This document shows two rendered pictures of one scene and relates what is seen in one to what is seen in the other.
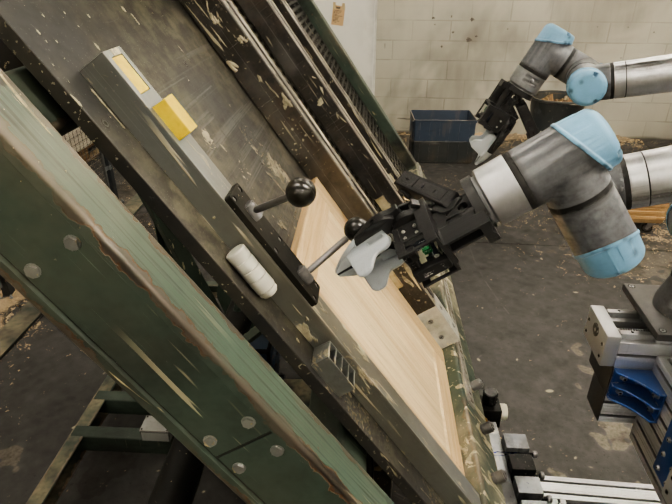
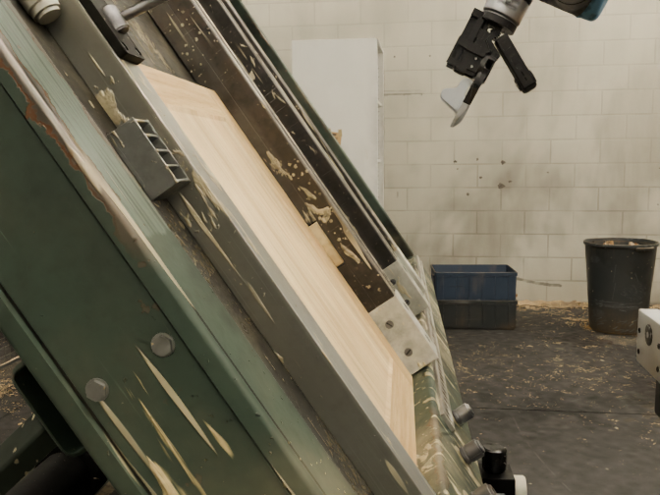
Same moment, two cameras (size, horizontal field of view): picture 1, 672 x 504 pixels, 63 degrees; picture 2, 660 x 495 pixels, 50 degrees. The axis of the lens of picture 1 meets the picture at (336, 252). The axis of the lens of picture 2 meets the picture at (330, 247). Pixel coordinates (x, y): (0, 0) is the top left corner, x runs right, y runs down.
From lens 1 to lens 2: 57 cm
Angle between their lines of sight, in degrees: 21
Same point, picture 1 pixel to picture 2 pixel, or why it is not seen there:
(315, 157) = (212, 63)
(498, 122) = (473, 60)
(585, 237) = not seen: outside the picture
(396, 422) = (263, 289)
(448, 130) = (480, 286)
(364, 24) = (365, 152)
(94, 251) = not seen: outside the picture
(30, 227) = not seen: outside the picture
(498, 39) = (537, 185)
